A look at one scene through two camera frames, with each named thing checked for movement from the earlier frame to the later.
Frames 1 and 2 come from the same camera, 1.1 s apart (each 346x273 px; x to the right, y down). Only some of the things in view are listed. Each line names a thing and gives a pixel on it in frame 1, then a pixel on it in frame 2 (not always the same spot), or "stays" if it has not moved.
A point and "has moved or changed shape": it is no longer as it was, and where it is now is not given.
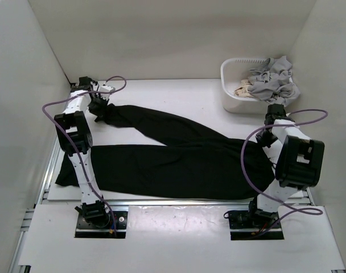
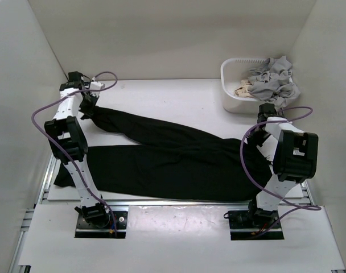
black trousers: [201, 163] has moved or changed shape
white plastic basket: [233, 71] stays
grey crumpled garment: [272, 81] stays
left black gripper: [101, 112] to [89, 111]
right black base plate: [244, 226] stays
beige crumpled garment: [243, 90] stays
